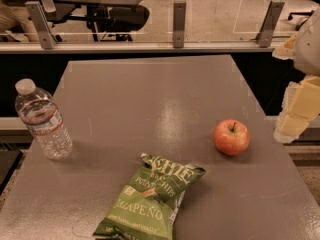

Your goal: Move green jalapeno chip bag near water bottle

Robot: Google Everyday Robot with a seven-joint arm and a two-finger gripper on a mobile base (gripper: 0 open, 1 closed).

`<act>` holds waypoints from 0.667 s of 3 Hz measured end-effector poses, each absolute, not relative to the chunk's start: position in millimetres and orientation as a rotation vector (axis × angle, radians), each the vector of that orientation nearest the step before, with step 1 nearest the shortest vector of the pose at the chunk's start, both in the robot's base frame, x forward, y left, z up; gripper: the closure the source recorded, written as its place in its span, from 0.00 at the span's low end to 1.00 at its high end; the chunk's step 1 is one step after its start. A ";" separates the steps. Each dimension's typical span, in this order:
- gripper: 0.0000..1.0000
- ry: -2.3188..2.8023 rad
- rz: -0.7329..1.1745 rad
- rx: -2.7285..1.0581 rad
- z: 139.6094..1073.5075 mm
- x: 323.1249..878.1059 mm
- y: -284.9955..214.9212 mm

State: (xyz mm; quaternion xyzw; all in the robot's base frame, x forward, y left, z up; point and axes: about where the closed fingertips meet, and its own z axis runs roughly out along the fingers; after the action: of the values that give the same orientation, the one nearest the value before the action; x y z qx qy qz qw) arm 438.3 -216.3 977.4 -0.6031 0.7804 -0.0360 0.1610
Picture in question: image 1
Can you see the glass barrier panel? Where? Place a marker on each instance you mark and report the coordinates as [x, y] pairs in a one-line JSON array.
[[209, 21]]

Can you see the clear plastic water bottle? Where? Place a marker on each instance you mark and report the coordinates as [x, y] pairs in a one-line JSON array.
[[40, 114]]

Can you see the person in beige sweater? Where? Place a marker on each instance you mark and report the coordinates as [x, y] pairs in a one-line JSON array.
[[14, 13]]

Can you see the black office chair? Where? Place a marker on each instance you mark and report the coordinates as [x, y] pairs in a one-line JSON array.
[[115, 17]]

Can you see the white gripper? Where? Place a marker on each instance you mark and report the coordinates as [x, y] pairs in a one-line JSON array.
[[308, 49]]

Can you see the red apple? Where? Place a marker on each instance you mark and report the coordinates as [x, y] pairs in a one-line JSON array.
[[231, 137]]

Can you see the middle metal glass bracket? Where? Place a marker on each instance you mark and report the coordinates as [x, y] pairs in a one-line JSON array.
[[179, 14]]

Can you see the green jalapeno chip bag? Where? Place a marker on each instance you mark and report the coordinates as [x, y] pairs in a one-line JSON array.
[[147, 206]]

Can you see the metal glass bracket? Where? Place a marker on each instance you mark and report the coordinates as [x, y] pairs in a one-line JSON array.
[[179, 14], [265, 34], [40, 23]]

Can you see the right metal glass bracket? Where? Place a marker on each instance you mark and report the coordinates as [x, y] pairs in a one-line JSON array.
[[265, 34]]

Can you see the left metal glass bracket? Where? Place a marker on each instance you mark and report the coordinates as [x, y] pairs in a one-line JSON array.
[[40, 23]]

